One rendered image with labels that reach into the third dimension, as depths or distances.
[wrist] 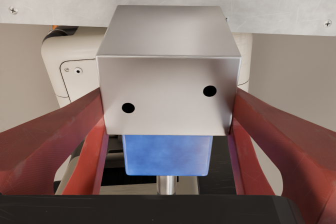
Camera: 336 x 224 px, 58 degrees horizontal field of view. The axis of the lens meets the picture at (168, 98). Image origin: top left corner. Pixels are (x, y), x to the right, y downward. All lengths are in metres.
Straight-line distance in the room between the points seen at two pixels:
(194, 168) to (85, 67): 0.78
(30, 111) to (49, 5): 1.19
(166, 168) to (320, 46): 1.17
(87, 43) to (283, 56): 0.74
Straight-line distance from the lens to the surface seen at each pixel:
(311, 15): 0.29
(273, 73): 1.29
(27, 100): 1.42
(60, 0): 0.27
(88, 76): 0.93
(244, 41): 0.88
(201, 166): 0.16
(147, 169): 0.16
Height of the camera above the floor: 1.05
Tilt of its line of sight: 55 degrees down
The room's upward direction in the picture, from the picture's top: 180 degrees clockwise
